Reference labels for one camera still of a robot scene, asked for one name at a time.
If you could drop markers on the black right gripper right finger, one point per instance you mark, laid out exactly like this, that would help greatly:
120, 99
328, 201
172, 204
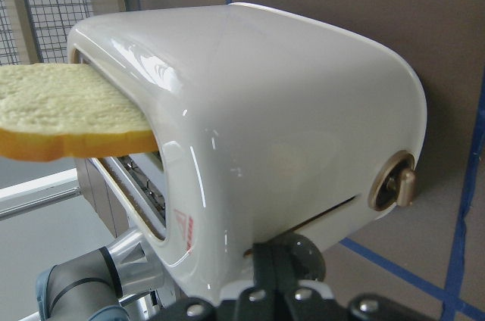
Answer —
284, 273

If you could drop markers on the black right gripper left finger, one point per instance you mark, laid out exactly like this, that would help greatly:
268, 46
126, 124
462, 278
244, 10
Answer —
264, 277

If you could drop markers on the white two-slot toaster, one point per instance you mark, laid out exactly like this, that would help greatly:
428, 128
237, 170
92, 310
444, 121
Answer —
265, 121

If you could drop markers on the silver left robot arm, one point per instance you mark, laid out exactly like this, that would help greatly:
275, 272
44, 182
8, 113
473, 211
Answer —
90, 286

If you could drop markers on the toast slice in toaster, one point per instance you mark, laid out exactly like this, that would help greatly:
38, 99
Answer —
50, 111

